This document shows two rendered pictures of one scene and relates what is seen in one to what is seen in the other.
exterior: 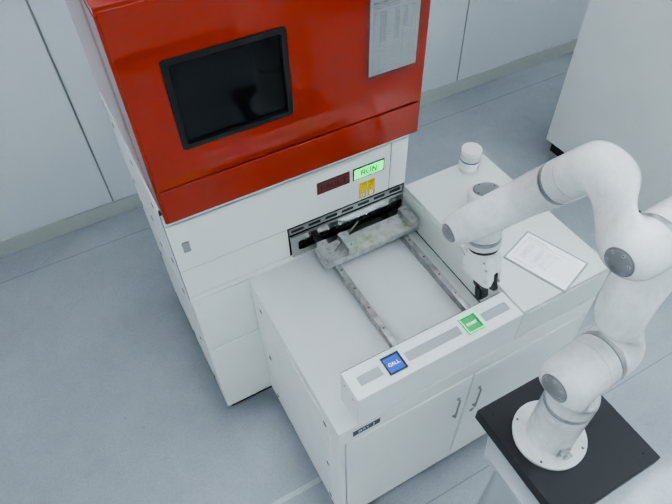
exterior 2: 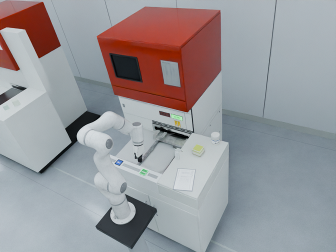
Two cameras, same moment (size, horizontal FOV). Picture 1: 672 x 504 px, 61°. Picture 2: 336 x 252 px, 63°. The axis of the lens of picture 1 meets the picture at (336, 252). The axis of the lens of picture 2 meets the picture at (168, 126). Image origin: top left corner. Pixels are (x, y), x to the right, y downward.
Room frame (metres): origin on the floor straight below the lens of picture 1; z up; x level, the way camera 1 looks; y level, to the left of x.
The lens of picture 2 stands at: (0.50, -1.82, 2.63)
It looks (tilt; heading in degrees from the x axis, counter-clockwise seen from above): 40 degrees down; 64
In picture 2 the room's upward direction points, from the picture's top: 10 degrees counter-clockwise
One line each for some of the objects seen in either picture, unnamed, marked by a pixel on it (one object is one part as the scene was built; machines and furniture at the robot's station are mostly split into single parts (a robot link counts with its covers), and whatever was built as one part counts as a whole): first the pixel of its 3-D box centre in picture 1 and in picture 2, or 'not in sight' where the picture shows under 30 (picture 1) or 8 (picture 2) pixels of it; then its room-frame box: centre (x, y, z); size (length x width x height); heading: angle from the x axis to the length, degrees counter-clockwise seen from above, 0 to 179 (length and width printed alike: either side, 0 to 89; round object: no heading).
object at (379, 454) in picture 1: (411, 354); (170, 190); (1.14, -0.27, 0.41); 0.97 x 0.64 x 0.82; 118
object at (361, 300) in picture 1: (361, 300); (148, 151); (1.09, -0.08, 0.84); 0.50 x 0.02 x 0.03; 28
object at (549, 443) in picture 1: (558, 418); (120, 206); (0.62, -0.54, 0.95); 0.19 x 0.19 x 0.18
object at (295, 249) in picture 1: (348, 223); (171, 132); (1.38, -0.05, 0.89); 0.44 x 0.02 x 0.10; 118
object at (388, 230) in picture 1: (367, 239); (171, 140); (1.33, -0.11, 0.87); 0.36 x 0.08 x 0.03; 118
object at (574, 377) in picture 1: (574, 382); (109, 186); (0.60, -0.52, 1.17); 0.19 x 0.12 x 0.24; 121
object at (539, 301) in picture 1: (497, 237); (195, 167); (1.29, -0.54, 0.89); 0.62 x 0.35 x 0.14; 28
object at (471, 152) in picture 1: (470, 158); (215, 138); (1.56, -0.48, 1.01); 0.07 x 0.07 x 0.10
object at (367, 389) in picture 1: (432, 355); (133, 173); (0.85, -0.27, 0.89); 0.55 x 0.09 x 0.14; 118
